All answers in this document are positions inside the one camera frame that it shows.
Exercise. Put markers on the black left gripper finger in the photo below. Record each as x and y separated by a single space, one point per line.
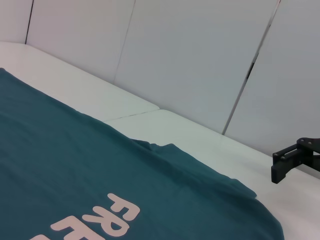
300 155

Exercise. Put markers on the teal t-shirt with FREE print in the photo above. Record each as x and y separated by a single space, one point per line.
75 162

